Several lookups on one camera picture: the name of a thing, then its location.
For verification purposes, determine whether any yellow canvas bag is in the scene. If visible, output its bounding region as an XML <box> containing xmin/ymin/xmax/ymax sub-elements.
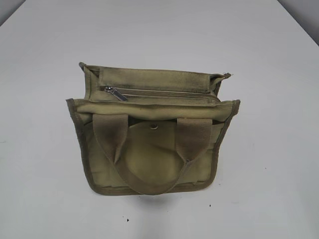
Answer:
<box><xmin>67</xmin><ymin>63</ymin><xmax>240</xmax><ymax>196</ymax></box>

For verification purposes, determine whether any silver zipper pull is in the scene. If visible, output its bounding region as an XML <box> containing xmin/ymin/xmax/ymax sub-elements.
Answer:
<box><xmin>104</xmin><ymin>86</ymin><xmax>128</xmax><ymax>102</ymax></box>

